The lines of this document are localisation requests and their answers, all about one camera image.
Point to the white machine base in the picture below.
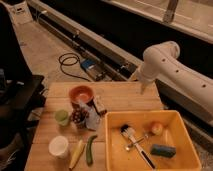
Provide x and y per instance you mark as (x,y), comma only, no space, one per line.
(20,13)

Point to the yellow plastic bin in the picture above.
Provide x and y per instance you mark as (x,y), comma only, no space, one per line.
(174,134)

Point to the black side cart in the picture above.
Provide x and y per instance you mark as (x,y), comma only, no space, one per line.
(14,118)

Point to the metal spoon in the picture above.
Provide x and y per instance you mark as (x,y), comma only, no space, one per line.
(129,146)

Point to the red yellow apple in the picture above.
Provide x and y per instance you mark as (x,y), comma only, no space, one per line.
(157,128)

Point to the blue electronic box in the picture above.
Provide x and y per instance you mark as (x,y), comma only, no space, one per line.
(92,69)

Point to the blue green sponge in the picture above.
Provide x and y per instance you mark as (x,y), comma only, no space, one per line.
(162,150)

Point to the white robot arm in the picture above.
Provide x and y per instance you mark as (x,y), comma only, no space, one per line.
(162,59)

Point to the green cup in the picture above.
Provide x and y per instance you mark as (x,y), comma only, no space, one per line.
(62,117)

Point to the white cup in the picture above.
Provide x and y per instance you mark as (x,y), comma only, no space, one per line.
(59,147)

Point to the red bowl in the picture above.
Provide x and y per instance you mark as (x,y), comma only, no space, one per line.
(83,93)

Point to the green cucumber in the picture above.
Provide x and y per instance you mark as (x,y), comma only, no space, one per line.
(89,157)

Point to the cup of dark grapes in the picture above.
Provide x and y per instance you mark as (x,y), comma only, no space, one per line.
(78,117)

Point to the black and white dish brush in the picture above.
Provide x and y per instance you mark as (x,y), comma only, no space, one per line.
(128,132)

